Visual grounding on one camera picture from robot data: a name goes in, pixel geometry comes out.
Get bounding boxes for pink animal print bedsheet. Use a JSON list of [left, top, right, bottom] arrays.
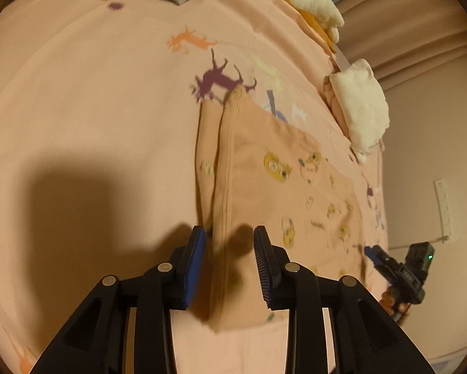
[[0, 0, 382, 373]]

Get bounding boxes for right hand holding gripper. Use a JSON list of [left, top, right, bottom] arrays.
[[380, 286, 410, 323]]

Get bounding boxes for pink cartoon print shirt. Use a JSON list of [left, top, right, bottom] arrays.
[[195, 87, 365, 332]]

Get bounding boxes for folded white cream clothes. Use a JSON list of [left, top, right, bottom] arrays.
[[324, 58, 390, 165]]

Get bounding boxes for white wall power strip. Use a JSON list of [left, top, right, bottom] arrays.
[[434, 178, 456, 243]]

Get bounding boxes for beige curtain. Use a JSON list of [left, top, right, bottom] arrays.
[[337, 0, 467, 90]]

